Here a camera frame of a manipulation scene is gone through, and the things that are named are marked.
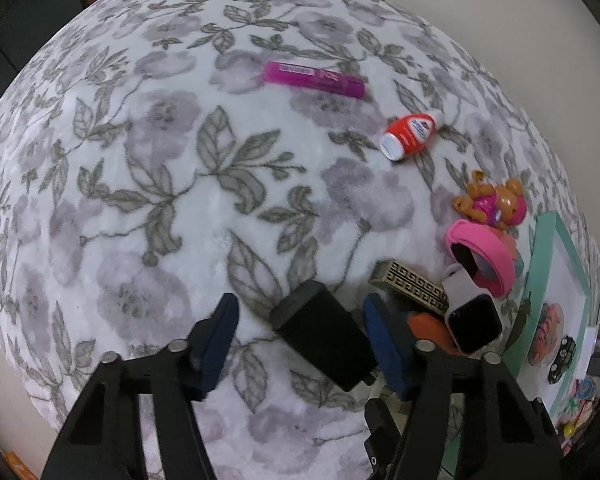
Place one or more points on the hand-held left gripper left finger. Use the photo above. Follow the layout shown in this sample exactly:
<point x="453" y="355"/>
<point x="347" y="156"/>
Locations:
<point x="215" y="347"/>

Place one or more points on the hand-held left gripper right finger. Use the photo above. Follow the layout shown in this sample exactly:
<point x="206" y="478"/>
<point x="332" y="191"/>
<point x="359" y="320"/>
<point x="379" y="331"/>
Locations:
<point x="384" y="350"/>

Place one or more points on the black charger block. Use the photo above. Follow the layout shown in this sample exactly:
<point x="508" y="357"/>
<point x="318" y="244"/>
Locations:
<point x="325" y="340"/>

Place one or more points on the gold patterned lighter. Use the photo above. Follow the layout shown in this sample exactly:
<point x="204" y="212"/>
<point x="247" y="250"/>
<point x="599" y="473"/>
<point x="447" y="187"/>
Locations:
<point x="410" y="282"/>

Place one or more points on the pink wrist watch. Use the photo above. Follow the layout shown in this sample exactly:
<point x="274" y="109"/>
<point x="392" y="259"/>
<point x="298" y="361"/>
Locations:
<point x="495" y="255"/>

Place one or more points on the green rimmed box tray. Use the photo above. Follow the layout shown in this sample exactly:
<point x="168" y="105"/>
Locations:
<point x="565" y="280"/>

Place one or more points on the small black device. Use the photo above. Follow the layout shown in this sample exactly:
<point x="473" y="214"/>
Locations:
<point x="380" y="430"/>

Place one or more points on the white smart watch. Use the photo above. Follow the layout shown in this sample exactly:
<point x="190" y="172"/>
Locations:
<point x="460" y="290"/>

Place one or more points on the floral blanket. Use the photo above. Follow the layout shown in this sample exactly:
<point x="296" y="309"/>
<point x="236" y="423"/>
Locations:
<point x="180" y="210"/>

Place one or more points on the round clear spiral toy case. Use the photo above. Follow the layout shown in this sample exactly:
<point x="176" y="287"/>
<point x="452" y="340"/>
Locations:
<point x="545" y="332"/>

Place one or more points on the black white toy car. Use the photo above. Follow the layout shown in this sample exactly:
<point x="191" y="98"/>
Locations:
<point x="562" y="360"/>

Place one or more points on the small doll toy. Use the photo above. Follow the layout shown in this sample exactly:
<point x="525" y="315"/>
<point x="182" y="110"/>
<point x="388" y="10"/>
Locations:
<point x="490" y="205"/>

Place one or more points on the round blue printed badge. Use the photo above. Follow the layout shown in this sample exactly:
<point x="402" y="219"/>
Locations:
<point x="585" y="388"/>

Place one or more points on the small red white bottle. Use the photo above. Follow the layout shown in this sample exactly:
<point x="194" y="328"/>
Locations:
<point x="410" y="132"/>

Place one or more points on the magenta lip balm tube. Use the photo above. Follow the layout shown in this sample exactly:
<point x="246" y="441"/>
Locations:
<point x="315" y="79"/>

